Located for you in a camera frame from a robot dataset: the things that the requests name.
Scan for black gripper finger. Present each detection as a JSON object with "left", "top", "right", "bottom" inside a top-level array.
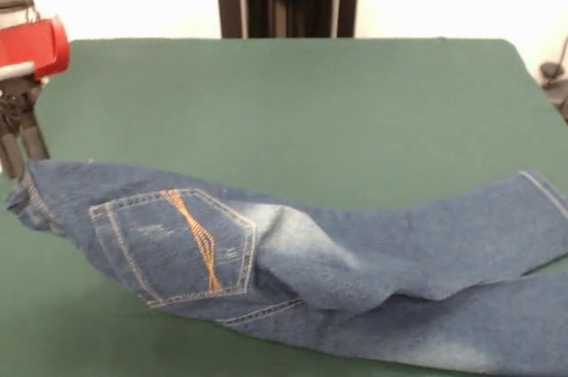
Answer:
[
  {"left": 0, "top": 91, "right": 23, "bottom": 181},
  {"left": 17, "top": 82, "right": 51, "bottom": 161}
]

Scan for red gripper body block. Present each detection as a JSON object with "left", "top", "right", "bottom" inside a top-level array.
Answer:
[{"left": 0, "top": 15, "right": 72, "bottom": 82}]

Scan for blue denim jeans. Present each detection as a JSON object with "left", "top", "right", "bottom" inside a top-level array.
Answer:
[{"left": 4, "top": 156, "right": 568, "bottom": 374}]

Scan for dark green table cloth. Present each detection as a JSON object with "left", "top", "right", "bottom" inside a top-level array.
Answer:
[{"left": 0, "top": 36, "right": 568, "bottom": 377}]

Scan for grey black stand base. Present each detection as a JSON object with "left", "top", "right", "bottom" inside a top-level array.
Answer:
[{"left": 538, "top": 61, "right": 568, "bottom": 126}]

